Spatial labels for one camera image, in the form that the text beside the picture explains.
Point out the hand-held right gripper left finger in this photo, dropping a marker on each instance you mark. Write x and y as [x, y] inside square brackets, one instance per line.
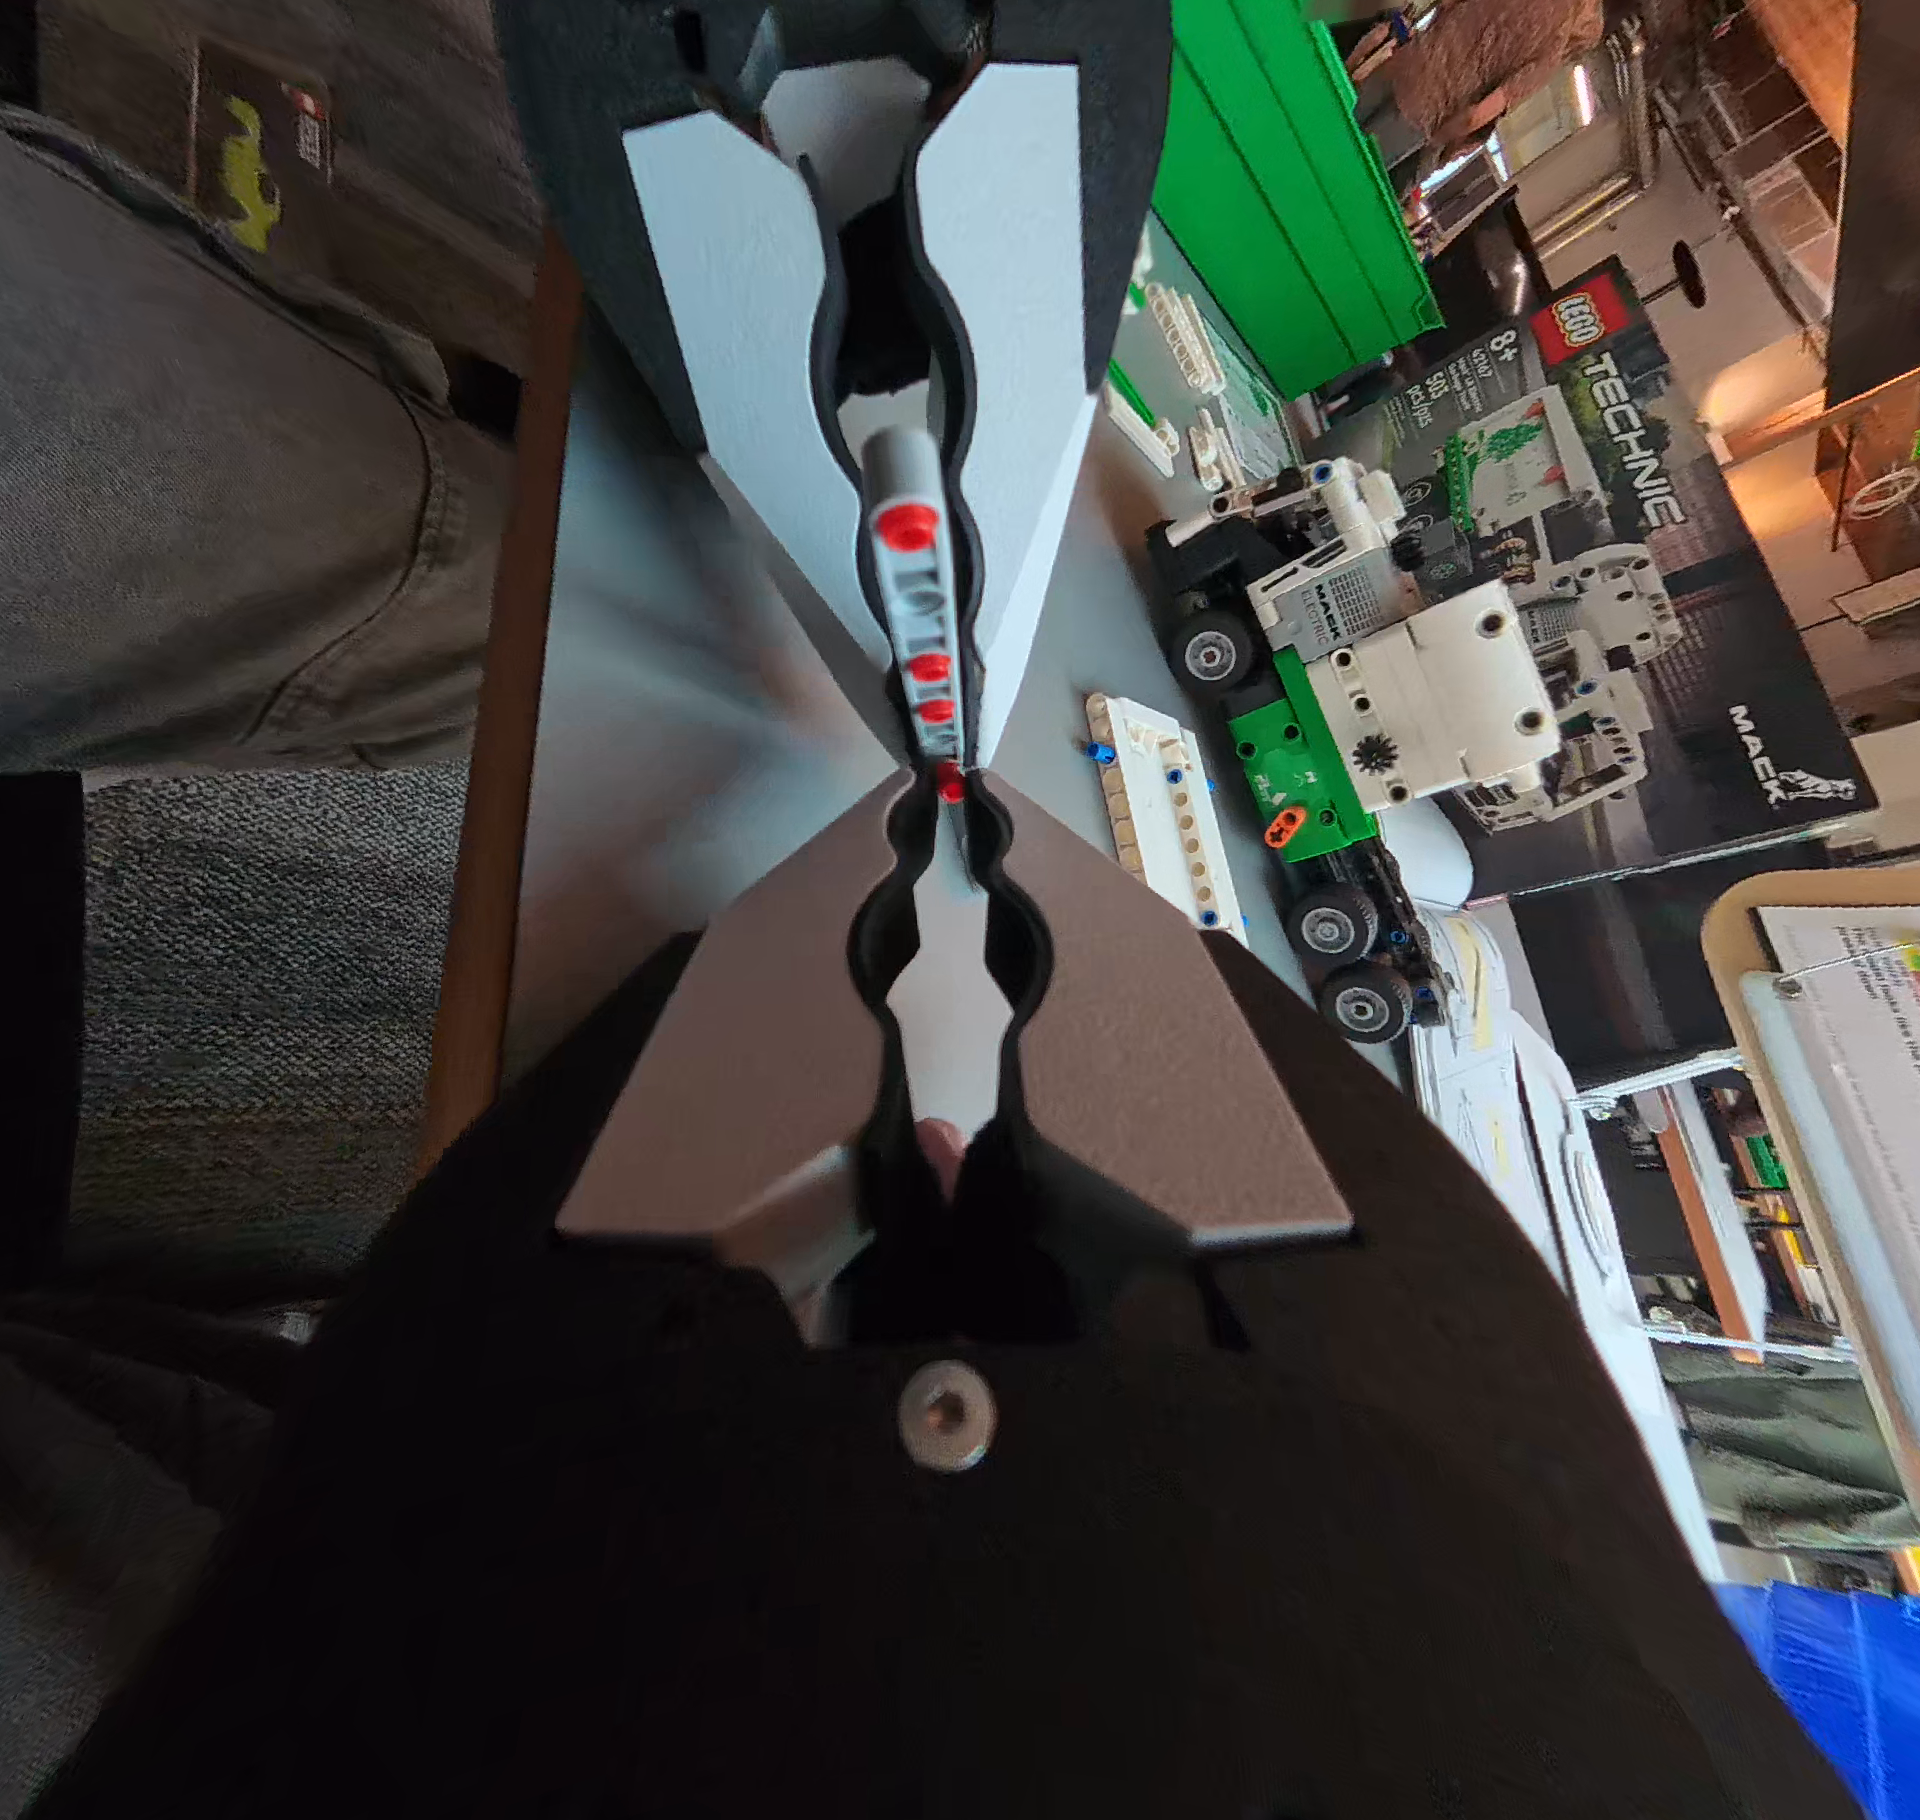
[719, 1069]

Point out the small black printed box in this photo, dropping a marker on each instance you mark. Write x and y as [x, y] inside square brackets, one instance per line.
[255, 140]

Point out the white lego panel assembly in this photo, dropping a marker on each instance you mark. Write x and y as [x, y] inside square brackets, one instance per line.
[1161, 799]

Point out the cluster of white lego parts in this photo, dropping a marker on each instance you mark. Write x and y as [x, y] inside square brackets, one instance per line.
[1184, 351]

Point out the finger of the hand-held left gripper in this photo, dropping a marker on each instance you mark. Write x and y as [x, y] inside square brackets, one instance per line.
[1028, 275]
[734, 289]

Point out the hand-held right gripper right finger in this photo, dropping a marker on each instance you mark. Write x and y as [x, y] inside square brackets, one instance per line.
[1141, 1069]

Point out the blue plastic bin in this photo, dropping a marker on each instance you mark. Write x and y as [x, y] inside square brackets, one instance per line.
[1846, 1700]

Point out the green plastic bin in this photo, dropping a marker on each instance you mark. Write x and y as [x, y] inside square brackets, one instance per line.
[1275, 170]

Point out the person's grey trousers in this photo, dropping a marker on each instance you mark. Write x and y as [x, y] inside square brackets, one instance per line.
[181, 499]

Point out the grey lego beam red pins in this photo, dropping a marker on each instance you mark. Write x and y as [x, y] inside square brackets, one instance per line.
[913, 605]

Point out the printed cardboard set box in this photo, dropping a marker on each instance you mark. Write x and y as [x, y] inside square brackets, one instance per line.
[1695, 622]

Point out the paper instruction booklet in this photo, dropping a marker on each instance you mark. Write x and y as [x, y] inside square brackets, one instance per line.
[1479, 1084]

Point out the white green lego truck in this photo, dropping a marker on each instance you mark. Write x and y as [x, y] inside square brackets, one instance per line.
[1441, 694]

